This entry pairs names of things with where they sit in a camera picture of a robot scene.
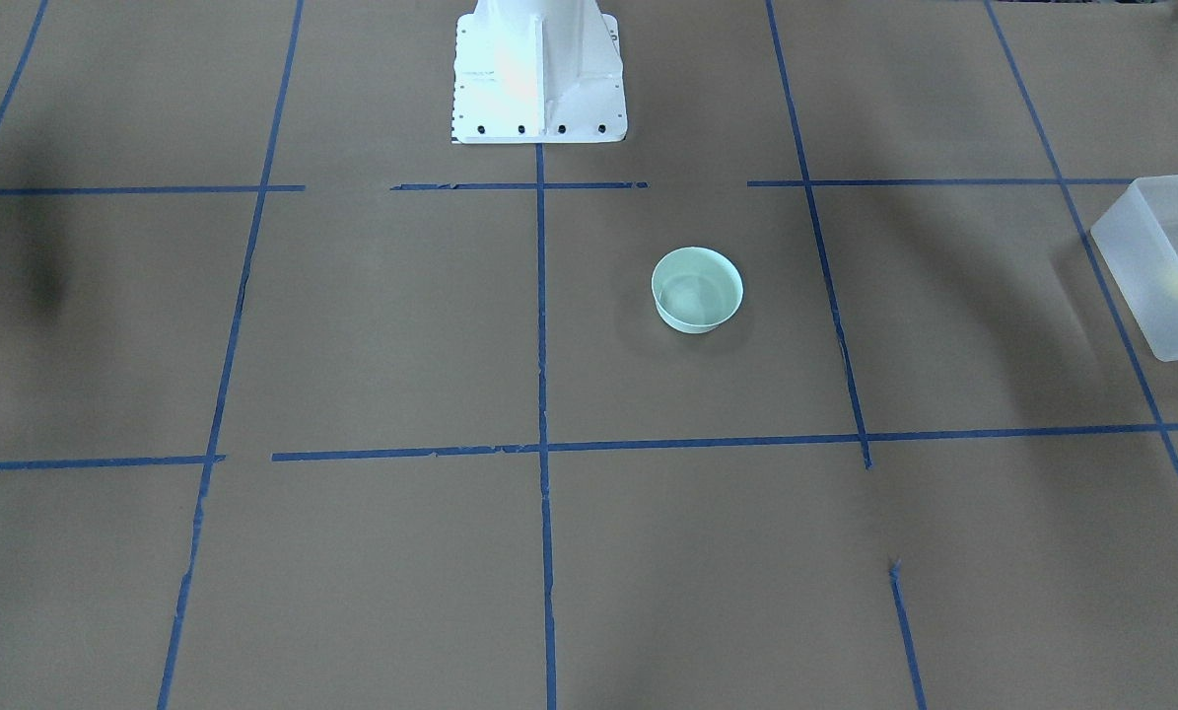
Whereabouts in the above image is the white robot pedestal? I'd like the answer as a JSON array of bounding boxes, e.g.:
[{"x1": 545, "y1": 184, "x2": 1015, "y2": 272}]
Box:
[{"x1": 450, "y1": 1, "x2": 629, "y2": 145}]

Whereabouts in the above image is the mint green bowl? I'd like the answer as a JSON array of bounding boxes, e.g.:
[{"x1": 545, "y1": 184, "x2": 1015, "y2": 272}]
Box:
[{"x1": 649, "y1": 247, "x2": 744, "y2": 336}]

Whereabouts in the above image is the clear plastic box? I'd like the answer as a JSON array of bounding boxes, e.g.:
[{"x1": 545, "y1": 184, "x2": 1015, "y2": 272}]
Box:
[{"x1": 1090, "y1": 175, "x2": 1178, "y2": 361}]

